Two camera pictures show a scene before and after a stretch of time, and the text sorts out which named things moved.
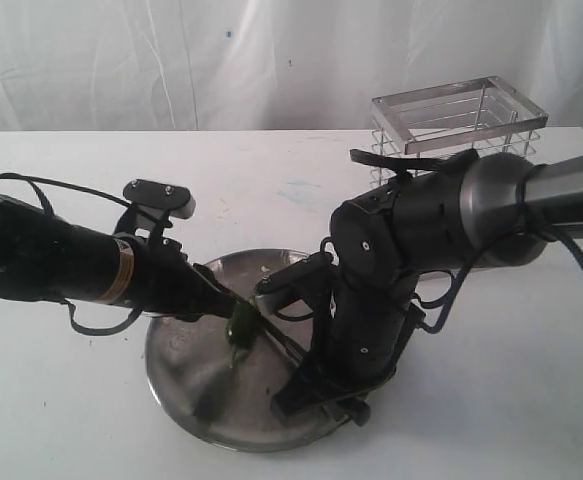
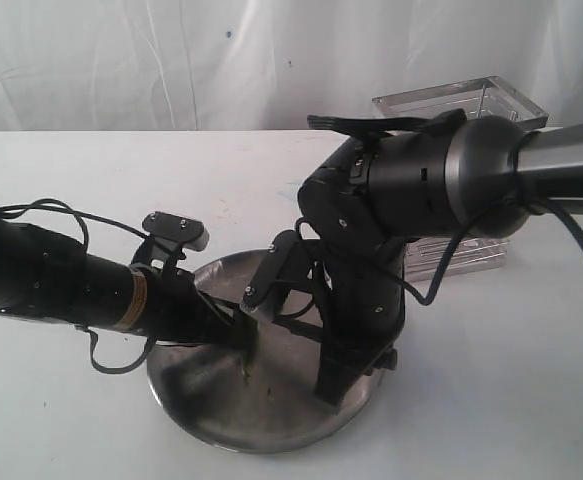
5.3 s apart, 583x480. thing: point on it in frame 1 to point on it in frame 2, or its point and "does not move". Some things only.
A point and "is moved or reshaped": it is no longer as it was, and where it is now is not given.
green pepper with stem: (243, 328) is moved or reshaped
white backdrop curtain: (203, 65) does not move
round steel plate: (189, 367) does not move
